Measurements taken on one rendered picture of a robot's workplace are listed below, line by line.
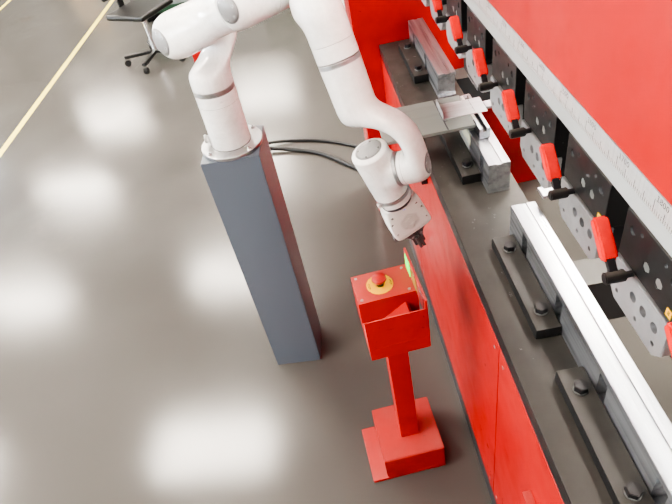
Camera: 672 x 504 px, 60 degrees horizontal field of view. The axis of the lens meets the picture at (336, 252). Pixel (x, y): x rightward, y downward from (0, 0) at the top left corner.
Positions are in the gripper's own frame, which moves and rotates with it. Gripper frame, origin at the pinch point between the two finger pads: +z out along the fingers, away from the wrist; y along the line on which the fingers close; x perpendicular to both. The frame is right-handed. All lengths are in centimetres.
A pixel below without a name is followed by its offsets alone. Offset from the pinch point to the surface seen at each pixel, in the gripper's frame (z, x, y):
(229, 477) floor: 64, 17, -98
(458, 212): 7.4, 6.8, 13.7
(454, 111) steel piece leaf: -0.8, 33.6, 31.7
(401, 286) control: 10.0, -1.3, -10.2
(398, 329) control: 10.2, -12.3, -17.0
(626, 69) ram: -54, -48, 28
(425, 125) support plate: -3.7, 32.2, 21.9
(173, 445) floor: 58, 39, -114
